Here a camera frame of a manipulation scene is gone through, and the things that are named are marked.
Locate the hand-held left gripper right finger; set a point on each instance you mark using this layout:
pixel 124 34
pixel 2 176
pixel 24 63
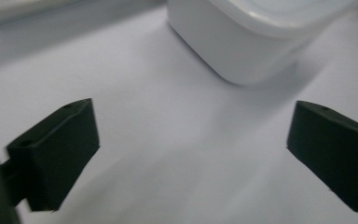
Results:
pixel 335 149

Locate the white plastic container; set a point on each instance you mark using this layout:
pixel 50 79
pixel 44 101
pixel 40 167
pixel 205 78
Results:
pixel 248 34

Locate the white flat tray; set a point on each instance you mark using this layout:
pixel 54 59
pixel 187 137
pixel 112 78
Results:
pixel 18 11

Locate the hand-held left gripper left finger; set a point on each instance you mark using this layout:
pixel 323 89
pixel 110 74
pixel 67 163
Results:
pixel 56 152

